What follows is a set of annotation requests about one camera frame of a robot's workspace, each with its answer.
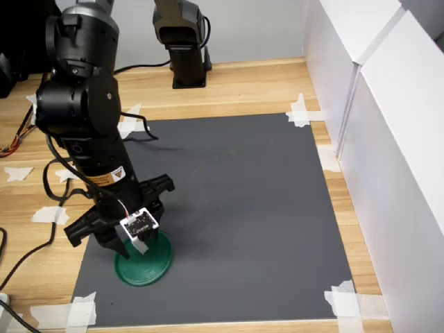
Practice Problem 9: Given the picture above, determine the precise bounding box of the black power cable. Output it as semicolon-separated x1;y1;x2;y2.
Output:
113;59;174;76

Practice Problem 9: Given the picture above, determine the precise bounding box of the black device box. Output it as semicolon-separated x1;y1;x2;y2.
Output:
0;51;17;99

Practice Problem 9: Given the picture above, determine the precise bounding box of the small white plastic terminal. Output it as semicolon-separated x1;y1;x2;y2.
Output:
133;238;151;257

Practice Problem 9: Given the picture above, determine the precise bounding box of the black camera cable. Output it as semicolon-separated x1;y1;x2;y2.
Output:
0;110;160;292

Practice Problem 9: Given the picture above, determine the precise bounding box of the coloured wire bundle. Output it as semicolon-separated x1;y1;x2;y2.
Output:
0;109;37;160

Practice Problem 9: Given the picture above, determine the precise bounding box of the round green lid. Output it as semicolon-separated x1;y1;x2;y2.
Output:
114;231;173;287

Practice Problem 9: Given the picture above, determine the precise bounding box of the white partition panel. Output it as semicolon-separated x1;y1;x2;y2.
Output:
303;0;407;159
338;8;444;333

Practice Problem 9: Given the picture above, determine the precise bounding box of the dark grey mat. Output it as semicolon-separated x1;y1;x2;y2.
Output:
71;112;355;327

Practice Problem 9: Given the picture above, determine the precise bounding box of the white tape piece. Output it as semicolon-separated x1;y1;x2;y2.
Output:
323;279;389;333
29;291;98;330
31;205;70;225
316;144;343;173
284;92;325;128
54;167;81;184
3;166;35;183
117;102;151;138
26;92;39;126

